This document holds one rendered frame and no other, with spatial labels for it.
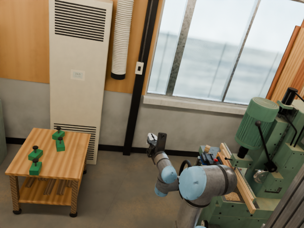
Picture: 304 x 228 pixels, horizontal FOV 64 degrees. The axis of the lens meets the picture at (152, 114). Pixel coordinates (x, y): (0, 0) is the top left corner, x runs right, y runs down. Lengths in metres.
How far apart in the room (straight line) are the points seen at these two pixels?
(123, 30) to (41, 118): 1.43
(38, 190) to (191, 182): 1.85
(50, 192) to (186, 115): 1.76
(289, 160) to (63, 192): 1.87
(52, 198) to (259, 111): 1.86
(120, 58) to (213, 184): 1.82
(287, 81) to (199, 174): 2.49
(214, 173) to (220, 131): 2.48
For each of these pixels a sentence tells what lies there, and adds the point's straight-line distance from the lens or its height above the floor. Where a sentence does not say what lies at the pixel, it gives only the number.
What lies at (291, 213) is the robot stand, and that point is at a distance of 0.90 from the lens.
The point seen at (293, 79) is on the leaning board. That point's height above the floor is 1.35.
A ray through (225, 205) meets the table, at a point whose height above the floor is 0.87.
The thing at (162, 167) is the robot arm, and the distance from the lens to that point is 1.22.
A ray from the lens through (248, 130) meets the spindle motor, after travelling 1.66.
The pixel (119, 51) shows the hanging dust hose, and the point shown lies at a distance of 2.47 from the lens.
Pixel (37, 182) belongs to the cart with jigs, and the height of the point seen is 0.18.
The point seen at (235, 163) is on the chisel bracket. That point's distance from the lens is 1.83.
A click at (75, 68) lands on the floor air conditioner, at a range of 2.44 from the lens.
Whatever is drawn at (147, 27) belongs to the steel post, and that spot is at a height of 1.63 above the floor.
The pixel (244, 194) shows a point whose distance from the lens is 1.77.
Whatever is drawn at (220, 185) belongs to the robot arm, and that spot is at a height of 1.43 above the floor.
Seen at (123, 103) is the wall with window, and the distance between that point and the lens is 2.89.
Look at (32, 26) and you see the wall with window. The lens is 2.73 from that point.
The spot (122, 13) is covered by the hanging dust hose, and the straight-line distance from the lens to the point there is 2.41.
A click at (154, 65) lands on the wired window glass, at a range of 2.81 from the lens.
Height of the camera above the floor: 2.02
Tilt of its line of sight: 28 degrees down
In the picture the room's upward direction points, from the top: 12 degrees clockwise
